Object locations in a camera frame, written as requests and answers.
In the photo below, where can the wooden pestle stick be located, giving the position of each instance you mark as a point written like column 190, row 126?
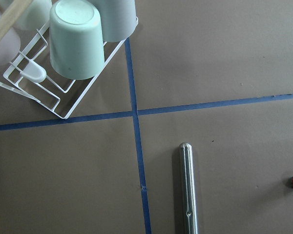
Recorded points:
column 11, row 15

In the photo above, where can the pink cup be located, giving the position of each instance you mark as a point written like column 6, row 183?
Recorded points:
column 9, row 46

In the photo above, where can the green cup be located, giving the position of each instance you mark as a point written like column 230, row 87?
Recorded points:
column 76, row 39

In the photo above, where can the white cup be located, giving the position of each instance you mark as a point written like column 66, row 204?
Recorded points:
column 35, row 16

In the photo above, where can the white wire cup rack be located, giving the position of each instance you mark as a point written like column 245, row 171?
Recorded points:
column 30, row 75

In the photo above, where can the grey-green cup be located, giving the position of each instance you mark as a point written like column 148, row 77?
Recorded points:
column 118, row 18

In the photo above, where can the steel muddler with black cap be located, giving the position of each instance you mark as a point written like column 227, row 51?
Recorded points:
column 188, row 188

